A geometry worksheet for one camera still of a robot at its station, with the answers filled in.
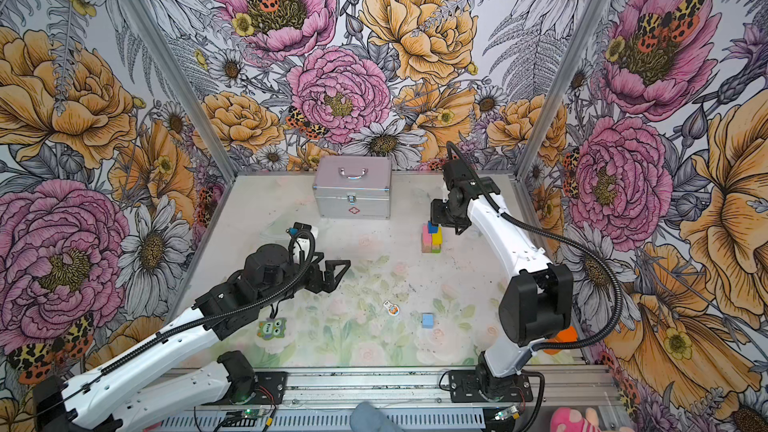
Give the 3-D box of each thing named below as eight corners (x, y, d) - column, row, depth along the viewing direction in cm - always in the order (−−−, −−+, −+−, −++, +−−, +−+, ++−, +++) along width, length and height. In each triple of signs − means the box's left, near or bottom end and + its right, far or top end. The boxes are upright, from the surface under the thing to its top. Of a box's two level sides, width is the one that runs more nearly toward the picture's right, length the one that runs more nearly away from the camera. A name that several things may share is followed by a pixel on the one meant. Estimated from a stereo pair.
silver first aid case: (320, 220, 109) (310, 189, 96) (330, 168, 126) (323, 136, 114) (391, 220, 109) (391, 189, 96) (391, 168, 126) (391, 136, 114)
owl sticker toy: (257, 339, 84) (254, 336, 82) (262, 321, 87) (259, 318, 85) (283, 339, 84) (281, 337, 82) (287, 321, 87) (285, 318, 85)
